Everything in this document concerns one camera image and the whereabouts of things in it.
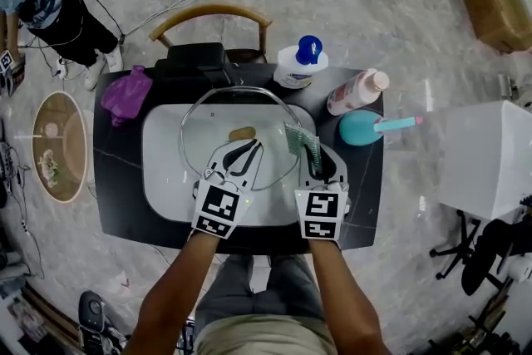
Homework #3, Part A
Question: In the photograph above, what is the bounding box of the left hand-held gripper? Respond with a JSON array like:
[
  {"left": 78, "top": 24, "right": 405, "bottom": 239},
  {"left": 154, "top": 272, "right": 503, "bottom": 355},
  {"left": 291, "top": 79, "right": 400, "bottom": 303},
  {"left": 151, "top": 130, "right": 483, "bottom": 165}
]
[{"left": 190, "top": 138, "right": 265, "bottom": 240}]

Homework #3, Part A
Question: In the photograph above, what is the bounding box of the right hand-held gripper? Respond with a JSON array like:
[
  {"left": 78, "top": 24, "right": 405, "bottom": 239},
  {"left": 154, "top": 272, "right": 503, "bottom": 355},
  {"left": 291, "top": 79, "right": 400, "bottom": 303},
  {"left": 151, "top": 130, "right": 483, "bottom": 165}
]
[{"left": 293, "top": 145, "right": 351, "bottom": 242}]

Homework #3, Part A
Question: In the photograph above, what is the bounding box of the clear glass pan lid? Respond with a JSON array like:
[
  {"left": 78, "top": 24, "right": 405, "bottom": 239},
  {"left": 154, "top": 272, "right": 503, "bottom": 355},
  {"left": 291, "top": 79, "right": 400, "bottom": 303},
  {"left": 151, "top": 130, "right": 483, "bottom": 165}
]
[{"left": 179, "top": 86, "right": 303, "bottom": 191}]

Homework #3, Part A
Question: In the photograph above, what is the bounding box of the green scrubbing pad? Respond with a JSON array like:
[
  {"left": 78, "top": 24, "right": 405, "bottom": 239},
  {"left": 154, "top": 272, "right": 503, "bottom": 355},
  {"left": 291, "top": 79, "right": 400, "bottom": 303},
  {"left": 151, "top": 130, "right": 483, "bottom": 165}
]
[{"left": 283, "top": 121, "right": 323, "bottom": 175}]

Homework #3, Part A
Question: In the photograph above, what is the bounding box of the person's right forearm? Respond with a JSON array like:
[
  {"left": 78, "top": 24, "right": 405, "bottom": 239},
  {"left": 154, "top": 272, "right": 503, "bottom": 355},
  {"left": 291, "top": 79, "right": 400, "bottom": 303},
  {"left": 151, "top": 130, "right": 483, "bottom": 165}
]
[{"left": 308, "top": 239, "right": 392, "bottom": 355}]

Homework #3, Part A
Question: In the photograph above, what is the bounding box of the person's left forearm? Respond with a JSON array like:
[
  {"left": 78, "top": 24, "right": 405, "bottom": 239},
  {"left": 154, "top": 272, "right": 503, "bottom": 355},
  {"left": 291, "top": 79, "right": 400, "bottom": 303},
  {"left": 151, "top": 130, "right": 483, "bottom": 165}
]
[{"left": 132, "top": 230, "right": 221, "bottom": 355}]

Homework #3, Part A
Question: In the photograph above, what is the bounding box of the white sink basin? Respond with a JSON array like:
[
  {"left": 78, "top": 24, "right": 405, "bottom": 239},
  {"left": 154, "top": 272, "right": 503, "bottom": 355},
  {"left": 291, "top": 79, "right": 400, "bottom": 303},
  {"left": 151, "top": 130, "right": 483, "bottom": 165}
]
[{"left": 141, "top": 103, "right": 319, "bottom": 228}]

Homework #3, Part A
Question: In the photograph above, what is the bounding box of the pink bottle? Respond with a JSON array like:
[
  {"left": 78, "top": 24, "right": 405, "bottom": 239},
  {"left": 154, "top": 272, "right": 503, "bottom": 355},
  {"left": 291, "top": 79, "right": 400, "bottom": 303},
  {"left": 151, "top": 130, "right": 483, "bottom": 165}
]
[{"left": 326, "top": 68, "right": 391, "bottom": 116}]

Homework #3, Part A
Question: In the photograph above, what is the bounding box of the white pump bottle blue cap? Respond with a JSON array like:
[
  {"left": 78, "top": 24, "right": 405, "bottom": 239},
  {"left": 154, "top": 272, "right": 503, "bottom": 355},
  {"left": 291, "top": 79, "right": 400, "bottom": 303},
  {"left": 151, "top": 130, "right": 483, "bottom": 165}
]
[{"left": 273, "top": 35, "right": 329, "bottom": 91}]

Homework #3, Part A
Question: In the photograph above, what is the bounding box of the black faucet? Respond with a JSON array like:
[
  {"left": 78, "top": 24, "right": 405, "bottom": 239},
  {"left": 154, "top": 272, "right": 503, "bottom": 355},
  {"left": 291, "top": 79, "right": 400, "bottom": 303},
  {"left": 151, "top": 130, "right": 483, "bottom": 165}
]
[{"left": 154, "top": 42, "right": 244, "bottom": 91}]

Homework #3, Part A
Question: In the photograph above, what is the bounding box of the black sink cabinet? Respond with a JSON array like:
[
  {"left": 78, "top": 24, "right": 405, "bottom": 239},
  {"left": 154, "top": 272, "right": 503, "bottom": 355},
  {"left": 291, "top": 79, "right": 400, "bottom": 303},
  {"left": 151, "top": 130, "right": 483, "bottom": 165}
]
[{"left": 93, "top": 64, "right": 386, "bottom": 254}]

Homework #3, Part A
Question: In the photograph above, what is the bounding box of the purple cloth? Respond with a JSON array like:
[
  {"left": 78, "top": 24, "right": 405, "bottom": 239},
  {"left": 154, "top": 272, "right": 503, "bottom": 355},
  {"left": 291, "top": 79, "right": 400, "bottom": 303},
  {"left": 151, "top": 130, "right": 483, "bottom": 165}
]
[{"left": 101, "top": 64, "right": 154, "bottom": 128}]

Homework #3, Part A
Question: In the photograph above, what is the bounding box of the white cube cabinet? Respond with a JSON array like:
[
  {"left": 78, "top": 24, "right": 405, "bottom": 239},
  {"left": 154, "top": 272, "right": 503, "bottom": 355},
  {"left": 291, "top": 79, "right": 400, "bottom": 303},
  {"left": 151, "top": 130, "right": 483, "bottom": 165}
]
[{"left": 438, "top": 99, "right": 532, "bottom": 221}]

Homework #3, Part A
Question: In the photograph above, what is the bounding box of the wooden chair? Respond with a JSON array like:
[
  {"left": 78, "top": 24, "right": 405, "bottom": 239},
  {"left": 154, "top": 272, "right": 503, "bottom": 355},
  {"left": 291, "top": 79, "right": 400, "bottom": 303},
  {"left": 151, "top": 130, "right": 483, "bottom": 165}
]
[{"left": 148, "top": 2, "right": 273, "bottom": 66}]

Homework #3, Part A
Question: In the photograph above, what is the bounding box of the person's beige shirt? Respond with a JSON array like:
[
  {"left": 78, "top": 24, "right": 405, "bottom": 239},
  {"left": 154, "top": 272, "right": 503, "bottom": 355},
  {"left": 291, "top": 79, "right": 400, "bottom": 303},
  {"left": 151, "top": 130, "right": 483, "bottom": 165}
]
[{"left": 194, "top": 313, "right": 337, "bottom": 355}]

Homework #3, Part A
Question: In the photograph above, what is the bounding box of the round glass side table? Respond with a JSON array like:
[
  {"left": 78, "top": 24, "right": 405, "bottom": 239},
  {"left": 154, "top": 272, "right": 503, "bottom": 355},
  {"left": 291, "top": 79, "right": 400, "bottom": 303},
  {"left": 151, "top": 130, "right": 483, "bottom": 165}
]
[{"left": 32, "top": 91, "right": 96, "bottom": 204}]

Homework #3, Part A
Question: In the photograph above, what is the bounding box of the black office chair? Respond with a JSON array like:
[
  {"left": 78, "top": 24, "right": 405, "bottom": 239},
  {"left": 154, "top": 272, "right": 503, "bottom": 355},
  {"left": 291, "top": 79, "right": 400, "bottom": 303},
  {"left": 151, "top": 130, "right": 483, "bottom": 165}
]
[{"left": 430, "top": 195, "right": 532, "bottom": 296}]

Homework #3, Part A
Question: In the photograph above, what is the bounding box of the pale flower bouquet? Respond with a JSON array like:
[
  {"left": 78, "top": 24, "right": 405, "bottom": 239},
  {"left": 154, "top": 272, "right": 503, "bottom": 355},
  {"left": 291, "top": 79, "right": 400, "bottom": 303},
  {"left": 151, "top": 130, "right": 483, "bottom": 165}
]
[{"left": 37, "top": 149, "right": 62, "bottom": 190}]

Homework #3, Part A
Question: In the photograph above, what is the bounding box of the black round backpack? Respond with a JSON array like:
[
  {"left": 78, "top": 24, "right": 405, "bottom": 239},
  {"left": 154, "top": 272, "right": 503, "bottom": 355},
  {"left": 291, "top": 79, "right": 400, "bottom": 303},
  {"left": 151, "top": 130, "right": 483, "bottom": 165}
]
[{"left": 77, "top": 290, "right": 126, "bottom": 355}]

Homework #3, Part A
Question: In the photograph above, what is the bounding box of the large cardboard box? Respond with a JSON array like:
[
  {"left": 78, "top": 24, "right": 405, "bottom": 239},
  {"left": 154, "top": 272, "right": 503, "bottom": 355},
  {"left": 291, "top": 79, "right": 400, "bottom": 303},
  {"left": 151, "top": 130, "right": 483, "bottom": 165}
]
[{"left": 461, "top": 0, "right": 532, "bottom": 54}]

